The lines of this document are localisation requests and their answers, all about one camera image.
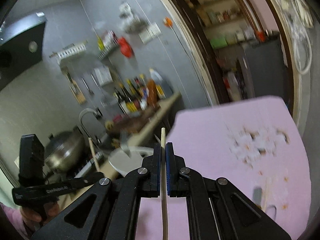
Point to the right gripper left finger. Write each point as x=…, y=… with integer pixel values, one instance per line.
x=143, y=182

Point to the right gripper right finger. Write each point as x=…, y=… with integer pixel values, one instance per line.
x=183, y=181

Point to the silver fork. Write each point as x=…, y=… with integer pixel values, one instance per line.
x=123, y=143

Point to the wooden chopstick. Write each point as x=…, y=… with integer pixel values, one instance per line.
x=164, y=188
x=91, y=146

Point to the person's left hand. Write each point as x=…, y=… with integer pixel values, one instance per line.
x=34, y=220

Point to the steel cooking pot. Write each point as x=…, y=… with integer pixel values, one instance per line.
x=63, y=150

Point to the wooden cutting board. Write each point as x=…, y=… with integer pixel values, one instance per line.
x=130, y=124

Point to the chrome sink faucet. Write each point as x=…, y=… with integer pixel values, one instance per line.
x=89, y=120

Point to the dark soy sauce bottle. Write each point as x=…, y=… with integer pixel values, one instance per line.
x=121, y=102

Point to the pink floral table cloth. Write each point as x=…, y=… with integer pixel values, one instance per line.
x=251, y=143

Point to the large cooking oil jug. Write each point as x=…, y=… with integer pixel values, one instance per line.
x=163, y=89

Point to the red plastic bag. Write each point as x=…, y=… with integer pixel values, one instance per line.
x=125, y=47

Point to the dark grey refrigerator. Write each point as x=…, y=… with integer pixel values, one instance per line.
x=263, y=69

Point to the hanging bag of dried goods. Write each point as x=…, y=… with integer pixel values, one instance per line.
x=131, y=23

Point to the black range hood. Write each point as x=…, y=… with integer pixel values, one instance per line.
x=21, y=46

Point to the red cup on fridge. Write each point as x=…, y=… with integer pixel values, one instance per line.
x=261, y=36

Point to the beige rubber gloves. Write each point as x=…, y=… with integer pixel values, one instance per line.
x=301, y=9

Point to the grey metal wall shelf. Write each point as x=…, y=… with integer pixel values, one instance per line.
x=107, y=50

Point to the white wall socket plate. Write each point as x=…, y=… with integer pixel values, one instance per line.
x=149, y=33

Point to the white wall rack basket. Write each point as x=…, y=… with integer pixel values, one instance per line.
x=69, y=53

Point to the orange wall hook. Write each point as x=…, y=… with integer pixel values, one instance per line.
x=168, y=22

